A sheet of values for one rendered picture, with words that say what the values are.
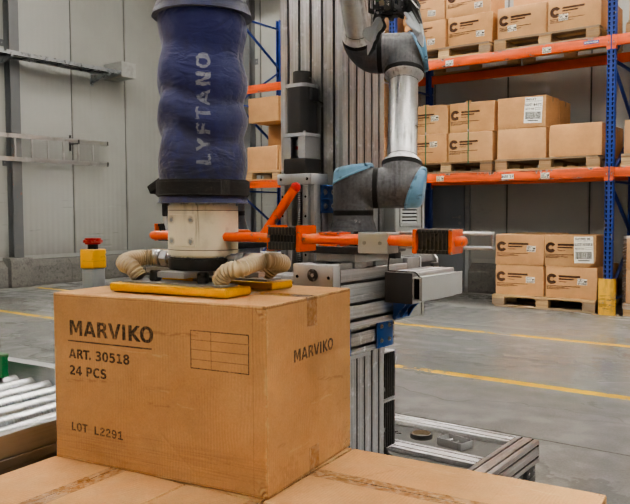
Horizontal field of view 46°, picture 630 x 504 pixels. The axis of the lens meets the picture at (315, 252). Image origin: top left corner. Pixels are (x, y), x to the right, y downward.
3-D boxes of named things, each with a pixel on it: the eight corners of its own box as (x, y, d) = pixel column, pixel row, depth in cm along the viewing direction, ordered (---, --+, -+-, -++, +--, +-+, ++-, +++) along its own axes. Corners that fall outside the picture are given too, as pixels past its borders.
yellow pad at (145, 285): (109, 290, 176) (109, 269, 176) (137, 287, 185) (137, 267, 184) (226, 298, 160) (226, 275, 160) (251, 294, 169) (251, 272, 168)
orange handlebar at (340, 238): (112, 241, 190) (112, 227, 190) (186, 238, 216) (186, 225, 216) (462, 251, 146) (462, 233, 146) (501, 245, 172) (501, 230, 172)
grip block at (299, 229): (264, 251, 166) (264, 225, 166) (286, 249, 175) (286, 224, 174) (296, 252, 162) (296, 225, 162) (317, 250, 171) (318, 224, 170)
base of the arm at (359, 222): (346, 243, 223) (346, 210, 222) (389, 244, 214) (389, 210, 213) (316, 245, 210) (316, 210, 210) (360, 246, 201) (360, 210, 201)
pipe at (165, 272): (115, 275, 178) (114, 251, 177) (180, 268, 200) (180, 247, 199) (231, 281, 161) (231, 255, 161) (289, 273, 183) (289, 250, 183)
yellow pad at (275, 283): (161, 284, 193) (161, 265, 192) (185, 281, 201) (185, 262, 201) (272, 290, 177) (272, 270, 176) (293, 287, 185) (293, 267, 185)
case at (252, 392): (56, 456, 178) (52, 292, 176) (163, 415, 214) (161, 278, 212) (267, 500, 150) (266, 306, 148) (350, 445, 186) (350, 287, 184)
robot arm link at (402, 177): (375, 214, 214) (380, 46, 228) (427, 214, 212) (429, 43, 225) (371, 201, 203) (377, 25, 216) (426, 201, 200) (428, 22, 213)
